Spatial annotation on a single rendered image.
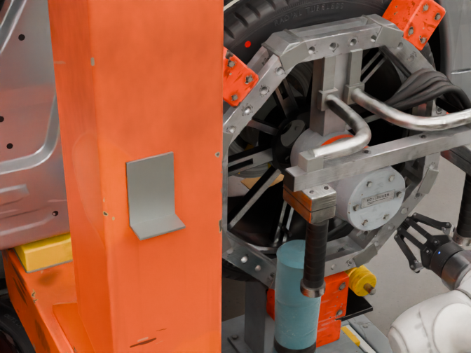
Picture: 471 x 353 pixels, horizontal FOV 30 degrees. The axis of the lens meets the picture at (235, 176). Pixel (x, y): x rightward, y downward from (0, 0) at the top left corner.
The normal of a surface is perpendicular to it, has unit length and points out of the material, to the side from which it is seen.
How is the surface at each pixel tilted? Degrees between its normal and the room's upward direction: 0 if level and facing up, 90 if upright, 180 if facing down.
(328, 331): 90
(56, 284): 0
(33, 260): 90
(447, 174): 0
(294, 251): 0
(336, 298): 90
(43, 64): 90
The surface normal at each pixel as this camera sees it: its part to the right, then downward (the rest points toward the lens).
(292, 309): -0.29, 0.51
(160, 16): 0.47, 0.45
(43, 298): 0.01, -0.86
